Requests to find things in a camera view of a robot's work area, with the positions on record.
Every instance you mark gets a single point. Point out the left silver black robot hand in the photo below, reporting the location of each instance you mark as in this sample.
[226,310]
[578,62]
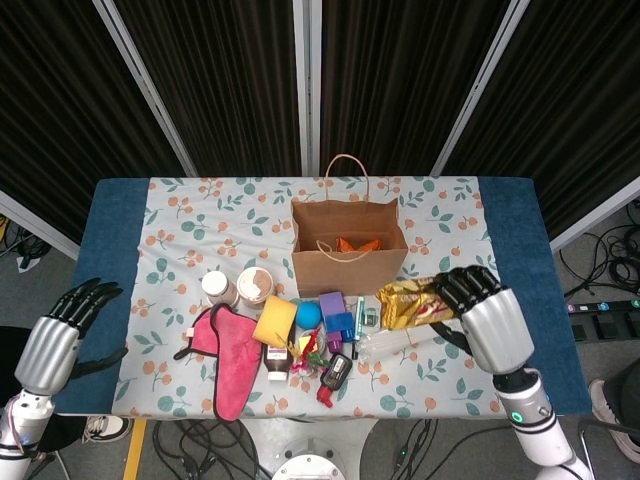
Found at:
[47,355]

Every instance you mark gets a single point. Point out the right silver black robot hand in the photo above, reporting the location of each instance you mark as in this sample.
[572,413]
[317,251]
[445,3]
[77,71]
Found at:
[497,335]

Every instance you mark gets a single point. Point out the gold biscuit pack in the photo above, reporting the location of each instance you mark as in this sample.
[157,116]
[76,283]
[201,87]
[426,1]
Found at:
[405,305]

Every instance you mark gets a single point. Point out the clear bag of straws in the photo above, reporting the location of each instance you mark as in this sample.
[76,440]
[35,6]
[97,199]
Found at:
[385,342]

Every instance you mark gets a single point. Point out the orange white snack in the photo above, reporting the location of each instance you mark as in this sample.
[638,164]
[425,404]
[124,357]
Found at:
[357,243]

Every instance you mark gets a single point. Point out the white paper cup blue stripes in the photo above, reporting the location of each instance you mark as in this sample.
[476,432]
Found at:
[215,285]

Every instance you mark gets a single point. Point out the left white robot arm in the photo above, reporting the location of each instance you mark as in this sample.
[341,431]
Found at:
[20,430]

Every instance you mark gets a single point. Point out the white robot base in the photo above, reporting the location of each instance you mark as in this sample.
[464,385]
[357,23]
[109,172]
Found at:
[310,450]

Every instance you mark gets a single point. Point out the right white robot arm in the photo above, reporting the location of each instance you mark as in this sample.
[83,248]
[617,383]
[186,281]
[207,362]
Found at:
[530,415]

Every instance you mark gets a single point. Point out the brown paper bag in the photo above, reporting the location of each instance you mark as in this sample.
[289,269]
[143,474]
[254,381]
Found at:
[350,275]

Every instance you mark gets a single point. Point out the floral tablecloth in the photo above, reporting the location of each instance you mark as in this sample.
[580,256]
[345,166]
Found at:
[225,225]

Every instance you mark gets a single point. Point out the white sneaker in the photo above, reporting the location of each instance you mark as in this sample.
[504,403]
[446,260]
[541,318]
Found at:
[107,427]

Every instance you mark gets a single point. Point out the black power strip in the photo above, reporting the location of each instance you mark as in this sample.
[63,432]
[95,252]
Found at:
[600,306]

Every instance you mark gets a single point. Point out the grey sneaker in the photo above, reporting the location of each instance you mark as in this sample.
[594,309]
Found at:
[602,400]

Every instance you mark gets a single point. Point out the yellow floor tape strip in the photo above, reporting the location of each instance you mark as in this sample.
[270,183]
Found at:
[135,450]

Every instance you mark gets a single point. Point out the blue table cover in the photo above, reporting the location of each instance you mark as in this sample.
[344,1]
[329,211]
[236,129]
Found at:
[110,240]

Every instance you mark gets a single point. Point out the green white marker pen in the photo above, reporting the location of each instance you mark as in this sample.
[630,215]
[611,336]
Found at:
[360,320]

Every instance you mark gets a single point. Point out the blue toy block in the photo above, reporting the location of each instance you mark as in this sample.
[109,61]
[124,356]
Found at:
[339,322]

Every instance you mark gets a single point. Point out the dark purple toy brick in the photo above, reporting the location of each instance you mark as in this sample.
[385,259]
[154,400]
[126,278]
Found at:
[335,344]

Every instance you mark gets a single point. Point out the black bottle red cap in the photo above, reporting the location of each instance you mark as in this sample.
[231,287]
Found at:
[337,370]

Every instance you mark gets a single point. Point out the lilac foam block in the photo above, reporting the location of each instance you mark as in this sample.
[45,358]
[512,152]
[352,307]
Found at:
[331,304]

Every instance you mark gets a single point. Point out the pink towel black trim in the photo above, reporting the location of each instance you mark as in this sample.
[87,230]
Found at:
[235,350]

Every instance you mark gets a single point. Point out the blue ball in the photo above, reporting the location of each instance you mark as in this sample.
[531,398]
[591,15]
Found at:
[309,315]

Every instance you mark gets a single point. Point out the colourful feather shuttlecock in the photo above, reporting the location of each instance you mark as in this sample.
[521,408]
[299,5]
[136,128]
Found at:
[307,350]

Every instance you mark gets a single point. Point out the clear jar brown contents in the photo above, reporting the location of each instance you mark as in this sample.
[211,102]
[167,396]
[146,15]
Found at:
[255,285]

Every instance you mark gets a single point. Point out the brown bottle white cap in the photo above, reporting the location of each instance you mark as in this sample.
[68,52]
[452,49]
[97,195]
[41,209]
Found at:
[277,362]

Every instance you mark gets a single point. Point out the yellow sponge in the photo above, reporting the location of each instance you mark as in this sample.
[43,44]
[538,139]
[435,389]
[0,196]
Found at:
[275,320]

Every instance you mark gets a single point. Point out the black corrugated partition panel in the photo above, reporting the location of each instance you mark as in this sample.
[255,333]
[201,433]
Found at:
[60,100]
[400,75]
[575,100]
[225,75]

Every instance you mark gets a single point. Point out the white aluminium partition rail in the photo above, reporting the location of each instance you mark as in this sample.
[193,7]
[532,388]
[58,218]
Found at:
[595,217]
[40,227]

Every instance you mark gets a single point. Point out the white aluminium partition post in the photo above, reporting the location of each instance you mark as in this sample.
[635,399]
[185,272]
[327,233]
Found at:
[306,75]
[479,90]
[149,90]

